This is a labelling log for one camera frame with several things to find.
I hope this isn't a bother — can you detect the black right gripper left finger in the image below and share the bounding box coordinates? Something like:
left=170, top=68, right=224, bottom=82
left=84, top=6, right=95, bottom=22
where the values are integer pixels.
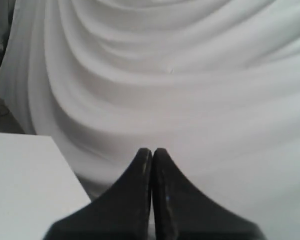
left=44, top=148, right=152, bottom=240

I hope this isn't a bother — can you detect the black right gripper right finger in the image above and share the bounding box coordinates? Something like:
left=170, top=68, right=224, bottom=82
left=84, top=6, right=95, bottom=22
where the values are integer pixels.
left=152, top=148, right=261, bottom=240

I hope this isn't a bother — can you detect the white draped backdrop cloth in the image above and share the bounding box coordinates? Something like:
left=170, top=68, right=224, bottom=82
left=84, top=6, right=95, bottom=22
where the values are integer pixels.
left=0, top=0, right=300, bottom=240

